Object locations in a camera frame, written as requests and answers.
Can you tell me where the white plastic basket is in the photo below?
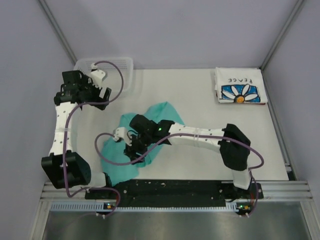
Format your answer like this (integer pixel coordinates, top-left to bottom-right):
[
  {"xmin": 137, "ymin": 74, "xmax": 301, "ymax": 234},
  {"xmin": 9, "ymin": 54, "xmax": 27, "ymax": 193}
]
[{"xmin": 73, "ymin": 57, "xmax": 134, "ymax": 98}]

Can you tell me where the teal t-shirt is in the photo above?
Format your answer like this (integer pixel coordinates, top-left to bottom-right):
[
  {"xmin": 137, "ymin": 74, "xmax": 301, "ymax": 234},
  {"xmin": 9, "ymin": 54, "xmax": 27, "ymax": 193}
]
[{"xmin": 100, "ymin": 101, "xmax": 184, "ymax": 186}]

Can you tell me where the white slotted cable duct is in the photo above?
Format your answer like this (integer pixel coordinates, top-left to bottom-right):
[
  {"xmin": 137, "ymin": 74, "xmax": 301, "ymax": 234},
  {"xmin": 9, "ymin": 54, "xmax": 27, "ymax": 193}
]
[{"xmin": 50, "ymin": 201, "xmax": 249, "ymax": 213}]

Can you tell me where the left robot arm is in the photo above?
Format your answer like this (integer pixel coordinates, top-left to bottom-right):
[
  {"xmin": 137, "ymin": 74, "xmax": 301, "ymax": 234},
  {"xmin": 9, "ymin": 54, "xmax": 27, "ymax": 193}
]
[{"xmin": 41, "ymin": 69, "xmax": 114, "ymax": 199}]

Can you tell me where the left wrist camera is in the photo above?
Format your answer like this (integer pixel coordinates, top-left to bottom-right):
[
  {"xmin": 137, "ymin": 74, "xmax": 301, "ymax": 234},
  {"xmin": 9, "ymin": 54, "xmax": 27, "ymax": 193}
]
[{"xmin": 89, "ymin": 63, "xmax": 107, "ymax": 85}]

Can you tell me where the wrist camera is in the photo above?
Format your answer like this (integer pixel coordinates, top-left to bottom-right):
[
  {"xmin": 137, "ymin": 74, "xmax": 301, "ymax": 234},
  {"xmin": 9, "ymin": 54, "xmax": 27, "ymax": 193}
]
[
  {"xmin": 112, "ymin": 127, "xmax": 132, "ymax": 146},
  {"xmin": 89, "ymin": 63, "xmax": 107, "ymax": 85}
]

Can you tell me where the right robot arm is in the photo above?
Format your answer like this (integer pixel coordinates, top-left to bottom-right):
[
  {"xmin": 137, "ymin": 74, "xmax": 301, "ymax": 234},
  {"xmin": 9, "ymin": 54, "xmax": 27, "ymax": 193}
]
[{"xmin": 124, "ymin": 114, "xmax": 252, "ymax": 198}]

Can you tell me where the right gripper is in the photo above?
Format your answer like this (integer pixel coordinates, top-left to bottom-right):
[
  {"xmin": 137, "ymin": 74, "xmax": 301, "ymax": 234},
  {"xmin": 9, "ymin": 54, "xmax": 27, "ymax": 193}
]
[{"xmin": 124, "ymin": 132, "xmax": 154, "ymax": 164}]

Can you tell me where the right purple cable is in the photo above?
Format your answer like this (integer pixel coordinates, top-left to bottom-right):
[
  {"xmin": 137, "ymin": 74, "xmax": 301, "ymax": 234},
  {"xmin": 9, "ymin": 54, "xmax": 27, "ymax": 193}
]
[{"xmin": 95, "ymin": 132, "xmax": 265, "ymax": 218}]

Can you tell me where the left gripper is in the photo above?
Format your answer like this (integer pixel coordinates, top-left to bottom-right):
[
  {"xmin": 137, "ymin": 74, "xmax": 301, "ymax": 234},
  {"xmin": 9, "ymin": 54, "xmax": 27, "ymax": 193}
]
[{"xmin": 79, "ymin": 75, "xmax": 111, "ymax": 111}]

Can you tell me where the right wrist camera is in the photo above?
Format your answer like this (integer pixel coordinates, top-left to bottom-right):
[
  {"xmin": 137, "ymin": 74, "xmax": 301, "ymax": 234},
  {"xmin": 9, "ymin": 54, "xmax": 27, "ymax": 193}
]
[{"xmin": 112, "ymin": 127, "xmax": 132, "ymax": 146}]

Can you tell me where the white flower print t-shirt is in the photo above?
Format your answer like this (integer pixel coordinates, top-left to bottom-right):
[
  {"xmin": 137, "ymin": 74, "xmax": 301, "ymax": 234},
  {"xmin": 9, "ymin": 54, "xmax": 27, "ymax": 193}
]
[{"xmin": 214, "ymin": 67, "xmax": 268, "ymax": 104}]

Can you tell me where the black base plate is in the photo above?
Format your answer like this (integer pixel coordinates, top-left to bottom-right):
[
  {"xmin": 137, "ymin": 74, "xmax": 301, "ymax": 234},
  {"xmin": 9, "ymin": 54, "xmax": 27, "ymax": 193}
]
[{"xmin": 85, "ymin": 179, "xmax": 264, "ymax": 208}]

